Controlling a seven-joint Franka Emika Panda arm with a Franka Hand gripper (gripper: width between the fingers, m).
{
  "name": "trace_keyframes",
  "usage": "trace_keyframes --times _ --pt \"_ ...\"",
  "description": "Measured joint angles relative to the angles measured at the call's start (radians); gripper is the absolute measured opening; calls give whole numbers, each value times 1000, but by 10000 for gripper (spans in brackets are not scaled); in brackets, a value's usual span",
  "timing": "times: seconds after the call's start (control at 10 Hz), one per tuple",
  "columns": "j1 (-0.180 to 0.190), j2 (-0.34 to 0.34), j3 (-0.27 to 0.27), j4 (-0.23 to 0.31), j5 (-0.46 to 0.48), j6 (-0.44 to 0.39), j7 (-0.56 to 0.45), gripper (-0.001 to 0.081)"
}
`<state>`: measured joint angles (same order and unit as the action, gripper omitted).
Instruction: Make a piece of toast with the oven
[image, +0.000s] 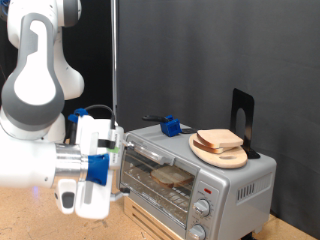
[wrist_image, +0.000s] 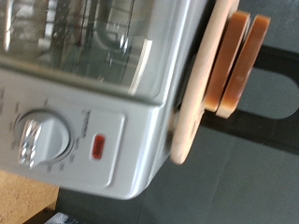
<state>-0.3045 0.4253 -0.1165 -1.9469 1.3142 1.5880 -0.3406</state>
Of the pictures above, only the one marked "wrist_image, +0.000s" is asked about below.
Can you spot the silver toaster oven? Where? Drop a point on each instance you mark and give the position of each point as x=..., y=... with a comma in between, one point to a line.
x=137, y=130

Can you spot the silver oven knob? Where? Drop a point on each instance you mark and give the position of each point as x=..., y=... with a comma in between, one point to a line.
x=46, y=140

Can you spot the oval wooden cutting board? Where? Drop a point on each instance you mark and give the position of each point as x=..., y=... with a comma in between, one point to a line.
x=196, y=93

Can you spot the white bread slice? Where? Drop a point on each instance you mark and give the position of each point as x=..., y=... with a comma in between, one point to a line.
x=246, y=68
x=227, y=62

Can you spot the black metal bookend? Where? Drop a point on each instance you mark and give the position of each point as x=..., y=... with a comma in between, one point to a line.
x=274, y=56

